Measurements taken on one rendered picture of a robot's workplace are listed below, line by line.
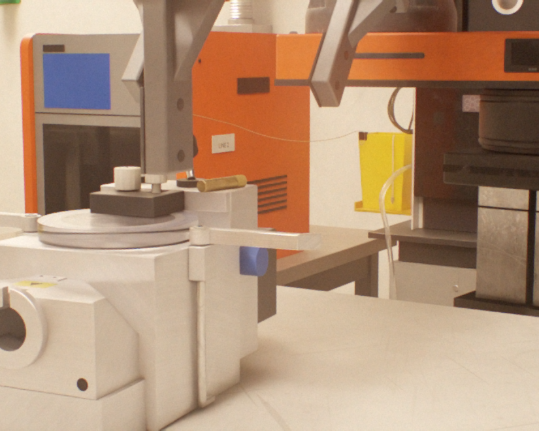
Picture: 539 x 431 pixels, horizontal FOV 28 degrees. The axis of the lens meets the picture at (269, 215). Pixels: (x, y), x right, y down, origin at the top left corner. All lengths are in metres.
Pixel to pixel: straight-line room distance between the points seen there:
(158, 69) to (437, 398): 0.25
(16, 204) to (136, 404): 3.96
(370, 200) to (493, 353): 1.64
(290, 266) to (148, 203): 1.42
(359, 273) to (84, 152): 0.70
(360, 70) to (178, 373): 0.52
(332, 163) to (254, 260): 3.01
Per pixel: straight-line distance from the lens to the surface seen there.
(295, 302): 0.85
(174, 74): 0.51
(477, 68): 1.01
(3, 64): 4.49
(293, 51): 1.07
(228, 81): 1.91
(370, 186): 2.35
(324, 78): 0.68
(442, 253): 2.21
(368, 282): 2.40
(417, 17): 1.05
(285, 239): 0.56
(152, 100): 0.50
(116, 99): 1.91
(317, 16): 1.08
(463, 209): 2.27
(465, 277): 2.18
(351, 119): 3.60
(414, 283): 2.23
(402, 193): 2.32
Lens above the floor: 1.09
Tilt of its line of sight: 8 degrees down
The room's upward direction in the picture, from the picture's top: straight up
